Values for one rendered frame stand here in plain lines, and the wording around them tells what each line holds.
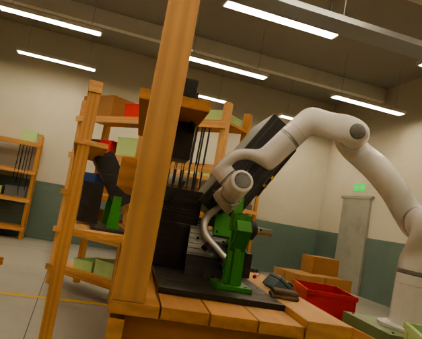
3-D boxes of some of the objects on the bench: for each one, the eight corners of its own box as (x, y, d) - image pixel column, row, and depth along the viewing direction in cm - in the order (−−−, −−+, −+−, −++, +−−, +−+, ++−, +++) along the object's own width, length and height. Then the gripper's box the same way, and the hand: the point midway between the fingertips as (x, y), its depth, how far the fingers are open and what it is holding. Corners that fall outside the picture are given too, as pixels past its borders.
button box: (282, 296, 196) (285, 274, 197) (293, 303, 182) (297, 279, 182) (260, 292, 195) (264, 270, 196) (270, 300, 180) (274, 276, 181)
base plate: (222, 266, 260) (223, 262, 260) (285, 311, 152) (285, 305, 152) (148, 254, 254) (149, 250, 254) (157, 292, 146) (159, 286, 146)
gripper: (210, 182, 178) (199, 197, 194) (236, 216, 175) (223, 229, 191) (225, 172, 181) (213, 188, 197) (250, 206, 178) (236, 218, 195)
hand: (219, 206), depth 193 cm, fingers closed on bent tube, 3 cm apart
